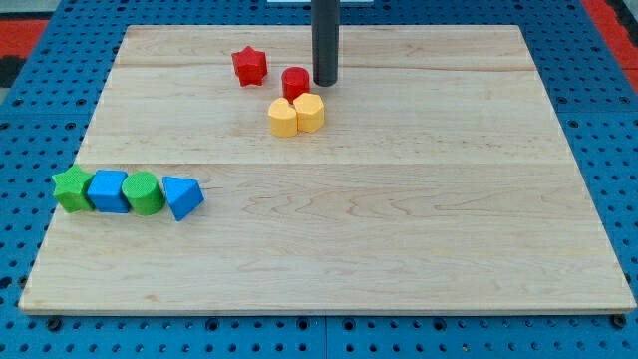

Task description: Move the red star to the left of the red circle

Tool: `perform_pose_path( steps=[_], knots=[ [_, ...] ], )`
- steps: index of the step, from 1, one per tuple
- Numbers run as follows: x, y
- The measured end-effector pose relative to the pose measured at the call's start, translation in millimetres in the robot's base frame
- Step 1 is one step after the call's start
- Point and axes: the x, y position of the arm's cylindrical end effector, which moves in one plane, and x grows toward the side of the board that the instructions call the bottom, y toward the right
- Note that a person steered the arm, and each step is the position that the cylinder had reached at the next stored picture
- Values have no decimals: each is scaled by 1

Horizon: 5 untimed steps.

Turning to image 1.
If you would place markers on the yellow hexagon block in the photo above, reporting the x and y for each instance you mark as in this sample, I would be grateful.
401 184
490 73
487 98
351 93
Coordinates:
310 112

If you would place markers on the green cylinder block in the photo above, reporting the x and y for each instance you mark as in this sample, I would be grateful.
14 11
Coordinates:
143 193

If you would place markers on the blue triangle block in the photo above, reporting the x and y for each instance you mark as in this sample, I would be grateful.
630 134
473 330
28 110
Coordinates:
182 195

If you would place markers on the yellow heart block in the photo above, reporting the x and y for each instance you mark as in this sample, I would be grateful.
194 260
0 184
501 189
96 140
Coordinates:
282 119

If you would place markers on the blue cube block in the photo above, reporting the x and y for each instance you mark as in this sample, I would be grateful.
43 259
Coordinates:
105 191

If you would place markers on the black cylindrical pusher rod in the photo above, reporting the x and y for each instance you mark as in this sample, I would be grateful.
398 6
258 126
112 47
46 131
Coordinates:
325 22

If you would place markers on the green star block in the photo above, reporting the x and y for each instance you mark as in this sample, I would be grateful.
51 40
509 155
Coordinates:
71 189

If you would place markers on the red cylinder block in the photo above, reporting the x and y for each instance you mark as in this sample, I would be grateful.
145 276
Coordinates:
295 81

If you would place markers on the light wooden board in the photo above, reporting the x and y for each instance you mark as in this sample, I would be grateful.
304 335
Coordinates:
442 183

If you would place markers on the red star block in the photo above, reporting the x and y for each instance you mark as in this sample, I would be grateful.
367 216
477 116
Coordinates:
250 66

